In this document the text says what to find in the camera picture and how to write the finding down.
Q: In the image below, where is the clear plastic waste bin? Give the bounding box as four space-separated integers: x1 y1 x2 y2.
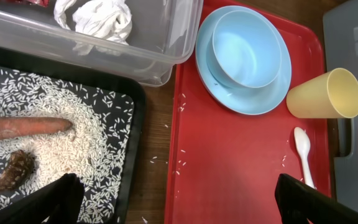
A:
0 0 203 86

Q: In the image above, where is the black plastic tray bin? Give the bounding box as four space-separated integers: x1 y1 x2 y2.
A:
0 48 146 223

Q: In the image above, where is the light blue small bowl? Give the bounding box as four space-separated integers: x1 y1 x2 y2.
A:
206 10 282 88

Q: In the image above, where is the white rice pile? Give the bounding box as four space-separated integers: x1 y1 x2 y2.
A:
0 67 134 223

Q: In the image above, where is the yellow plastic cup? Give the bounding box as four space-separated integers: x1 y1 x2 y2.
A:
286 68 358 119

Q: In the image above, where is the light blue plate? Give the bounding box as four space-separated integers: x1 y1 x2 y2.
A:
195 6 291 115

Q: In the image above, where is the orange carrot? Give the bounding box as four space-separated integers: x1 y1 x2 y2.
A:
0 117 73 140

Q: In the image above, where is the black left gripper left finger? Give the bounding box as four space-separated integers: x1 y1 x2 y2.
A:
0 174 85 224

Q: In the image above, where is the white tissue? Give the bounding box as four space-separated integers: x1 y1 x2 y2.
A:
53 0 132 56

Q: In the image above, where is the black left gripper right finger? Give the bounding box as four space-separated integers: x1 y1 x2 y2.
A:
275 174 358 224

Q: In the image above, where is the white plastic spoon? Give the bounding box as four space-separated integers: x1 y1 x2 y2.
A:
294 127 315 189

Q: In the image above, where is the grey dishwasher rack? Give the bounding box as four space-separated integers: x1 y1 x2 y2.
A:
323 0 358 212

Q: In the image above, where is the brown food scrap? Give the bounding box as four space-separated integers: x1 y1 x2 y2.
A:
0 149 35 193

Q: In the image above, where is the red snack wrapper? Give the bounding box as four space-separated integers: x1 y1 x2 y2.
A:
6 0 49 7

